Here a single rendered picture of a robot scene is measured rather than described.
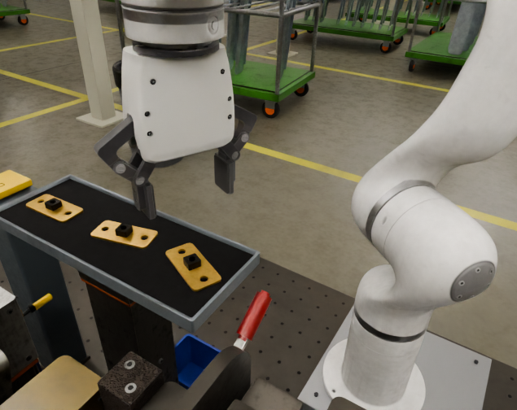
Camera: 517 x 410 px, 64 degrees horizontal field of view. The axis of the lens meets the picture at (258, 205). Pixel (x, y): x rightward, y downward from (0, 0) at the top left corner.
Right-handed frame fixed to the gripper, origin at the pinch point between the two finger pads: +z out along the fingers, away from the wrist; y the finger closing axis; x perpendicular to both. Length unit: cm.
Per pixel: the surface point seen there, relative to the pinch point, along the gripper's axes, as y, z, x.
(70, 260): 11.8, 11.1, -9.9
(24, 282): 17.8, 28.9, -31.6
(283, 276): -42, 57, -31
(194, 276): 0.5, 10.7, 1.3
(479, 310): -159, 127, -19
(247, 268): -5.8, 10.9, 3.4
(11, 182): 14.7, 11.0, -34.4
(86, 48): -78, 61, -353
